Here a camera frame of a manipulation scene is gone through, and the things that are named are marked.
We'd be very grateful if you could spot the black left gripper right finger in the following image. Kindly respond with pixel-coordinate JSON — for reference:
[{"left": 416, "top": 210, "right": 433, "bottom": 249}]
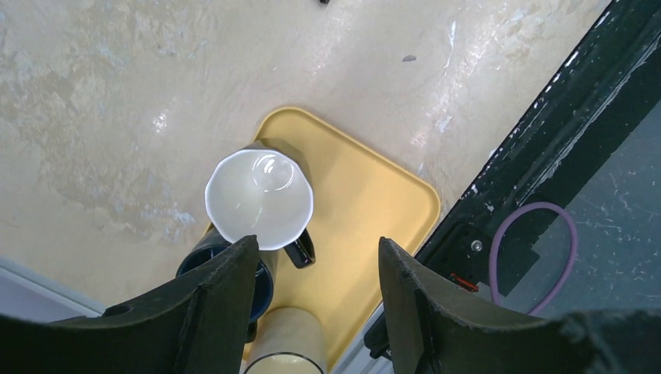
[{"left": 379, "top": 238, "right": 660, "bottom": 373}]

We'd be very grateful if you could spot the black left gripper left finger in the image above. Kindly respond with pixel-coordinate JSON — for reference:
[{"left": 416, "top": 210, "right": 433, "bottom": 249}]
[{"left": 1, "top": 235, "right": 259, "bottom": 373}]

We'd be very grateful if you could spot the navy blue mug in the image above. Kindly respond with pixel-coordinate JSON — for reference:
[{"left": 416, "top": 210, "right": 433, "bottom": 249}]
[{"left": 175, "top": 226, "right": 278, "bottom": 344}]

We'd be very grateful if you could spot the black faceted mug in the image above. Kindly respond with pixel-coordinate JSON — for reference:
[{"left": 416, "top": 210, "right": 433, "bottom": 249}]
[{"left": 204, "top": 138, "right": 316, "bottom": 269}]

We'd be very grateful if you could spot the yellow tray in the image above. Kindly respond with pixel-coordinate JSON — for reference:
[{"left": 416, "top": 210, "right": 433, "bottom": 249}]
[{"left": 251, "top": 107, "right": 441, "bottom": 368}]

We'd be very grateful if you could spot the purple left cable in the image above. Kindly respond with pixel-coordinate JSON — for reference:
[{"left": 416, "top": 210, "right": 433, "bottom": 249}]
[{"left": 487, "top": 201, "right": 579, "bottom": 317}]

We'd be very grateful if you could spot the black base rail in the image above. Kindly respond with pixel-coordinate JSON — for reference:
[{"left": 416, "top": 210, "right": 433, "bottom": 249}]
[{"left": 363, "top": 0, "right": 661, "bottom": 360}]

